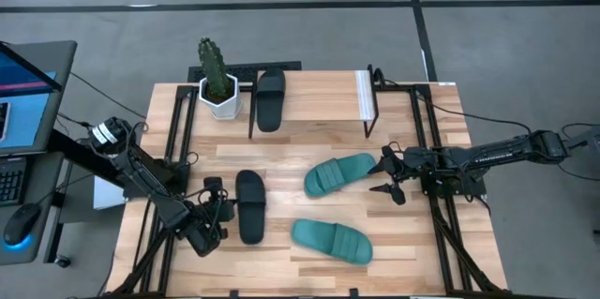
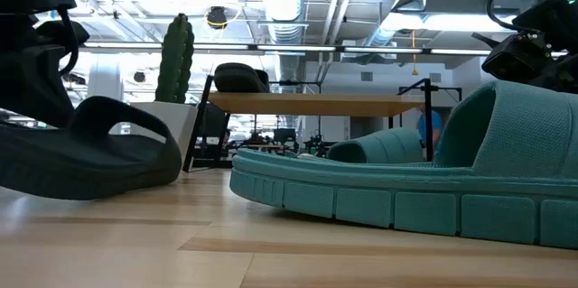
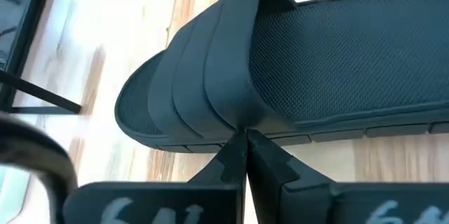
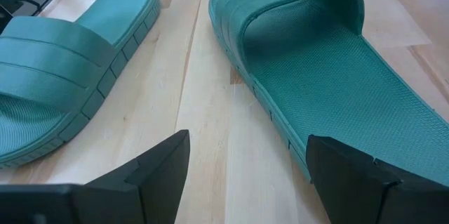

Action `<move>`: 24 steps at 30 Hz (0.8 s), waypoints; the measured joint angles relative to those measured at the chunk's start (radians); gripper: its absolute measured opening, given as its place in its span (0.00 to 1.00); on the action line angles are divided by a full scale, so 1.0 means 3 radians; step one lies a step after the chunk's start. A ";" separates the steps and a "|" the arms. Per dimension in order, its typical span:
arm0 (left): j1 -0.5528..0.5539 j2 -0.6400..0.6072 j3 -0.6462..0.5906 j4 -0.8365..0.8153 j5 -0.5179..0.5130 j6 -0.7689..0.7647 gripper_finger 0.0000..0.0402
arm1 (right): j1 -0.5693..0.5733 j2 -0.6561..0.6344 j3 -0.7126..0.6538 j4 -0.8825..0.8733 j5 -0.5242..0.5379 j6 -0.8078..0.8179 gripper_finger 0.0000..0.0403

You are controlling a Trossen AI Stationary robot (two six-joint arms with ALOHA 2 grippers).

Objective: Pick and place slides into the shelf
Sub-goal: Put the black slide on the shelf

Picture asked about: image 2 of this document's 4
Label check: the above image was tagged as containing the black rubber slide sandal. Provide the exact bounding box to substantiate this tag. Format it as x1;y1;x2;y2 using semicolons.
0;96;183;201
213;61;271;94

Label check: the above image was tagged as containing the wooden shelf with black legs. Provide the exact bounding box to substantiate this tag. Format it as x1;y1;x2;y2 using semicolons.
182;74;435;174

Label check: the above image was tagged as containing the white building column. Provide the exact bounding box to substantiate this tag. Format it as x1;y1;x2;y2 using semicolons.
88;55;124;103

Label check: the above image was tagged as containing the person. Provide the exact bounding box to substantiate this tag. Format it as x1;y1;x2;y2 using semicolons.
417;105;443;149

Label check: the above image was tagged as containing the green cactus plant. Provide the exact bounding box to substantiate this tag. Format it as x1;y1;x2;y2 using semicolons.
154;12;196;104

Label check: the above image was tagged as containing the white hexagonal plant pot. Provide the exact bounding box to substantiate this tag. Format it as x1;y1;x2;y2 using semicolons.
130;100;200;163

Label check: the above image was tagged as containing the black background monitor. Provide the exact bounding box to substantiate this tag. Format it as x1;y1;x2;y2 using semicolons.
198;103;231;167

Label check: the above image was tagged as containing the long ceiling light strip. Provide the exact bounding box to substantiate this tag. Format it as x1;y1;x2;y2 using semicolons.
83;42;493;56

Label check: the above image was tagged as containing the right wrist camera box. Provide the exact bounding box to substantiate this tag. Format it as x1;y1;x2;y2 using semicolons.
471;30;555;82

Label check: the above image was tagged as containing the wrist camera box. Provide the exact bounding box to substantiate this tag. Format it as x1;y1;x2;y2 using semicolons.
471;30;555;82
35;20;90;48

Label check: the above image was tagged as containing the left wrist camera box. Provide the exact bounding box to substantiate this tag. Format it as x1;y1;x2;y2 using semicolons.
35;20;90;48

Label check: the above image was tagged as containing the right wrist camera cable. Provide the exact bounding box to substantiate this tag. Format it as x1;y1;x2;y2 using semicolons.
486;0;559;32

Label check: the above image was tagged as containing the black metal stand frame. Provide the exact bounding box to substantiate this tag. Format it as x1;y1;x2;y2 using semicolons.
433;85;463;108

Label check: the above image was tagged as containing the yellow hanging cord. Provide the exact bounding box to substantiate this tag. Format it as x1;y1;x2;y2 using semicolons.
409;29;420;77

